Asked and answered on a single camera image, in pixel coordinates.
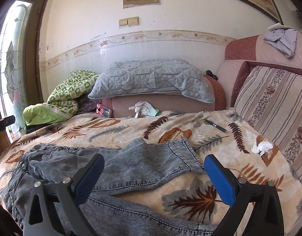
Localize grey quilted pillow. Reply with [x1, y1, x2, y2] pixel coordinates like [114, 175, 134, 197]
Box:
[88, 58, 215, 104]

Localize crumpled white tissue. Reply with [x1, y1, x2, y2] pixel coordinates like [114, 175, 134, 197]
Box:
[251, 140, 274, 156]

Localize beige wall switch plate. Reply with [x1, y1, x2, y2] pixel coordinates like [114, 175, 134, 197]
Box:
[119, 17, 140, 27]

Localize small red box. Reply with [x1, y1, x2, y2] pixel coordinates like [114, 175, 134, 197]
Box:
[96, 104, 112, 118]

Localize leaf print blanket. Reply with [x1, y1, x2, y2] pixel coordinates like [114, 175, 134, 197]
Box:
[0, 109, 302, 236]

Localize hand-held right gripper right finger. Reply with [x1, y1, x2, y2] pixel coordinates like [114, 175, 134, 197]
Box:
[204, 154, 285, 236]

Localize grey cloth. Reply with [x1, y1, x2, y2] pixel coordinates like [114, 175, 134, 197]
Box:
[263, 28, 298, 57]

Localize black pen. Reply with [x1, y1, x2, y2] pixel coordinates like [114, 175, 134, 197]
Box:
[205, 119, 227, 133]

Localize stained glass window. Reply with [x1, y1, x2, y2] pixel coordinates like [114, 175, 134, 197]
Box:
[0, 0, 34, 139]

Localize striped floral cushion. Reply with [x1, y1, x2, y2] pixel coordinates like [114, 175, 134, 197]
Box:
[233, 65, 302, 177]

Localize green patterned quilt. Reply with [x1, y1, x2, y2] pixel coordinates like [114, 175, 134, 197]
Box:
[23, 70, 100, 126]

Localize dark patterned cloth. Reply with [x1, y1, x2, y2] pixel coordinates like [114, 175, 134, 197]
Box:
[79, 98, 102, 114]

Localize white glove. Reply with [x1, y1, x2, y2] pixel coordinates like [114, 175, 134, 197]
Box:
[128, 101, 160, 118]

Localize grey denim pants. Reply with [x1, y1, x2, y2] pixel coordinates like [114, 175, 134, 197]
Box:
[0, 138, 219, 236]

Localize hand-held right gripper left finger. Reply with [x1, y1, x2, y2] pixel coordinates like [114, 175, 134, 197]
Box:
[23, 154, 105, 236]

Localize pink sofa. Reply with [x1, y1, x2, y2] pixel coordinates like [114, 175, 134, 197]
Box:
[101, 31, 302, 185]

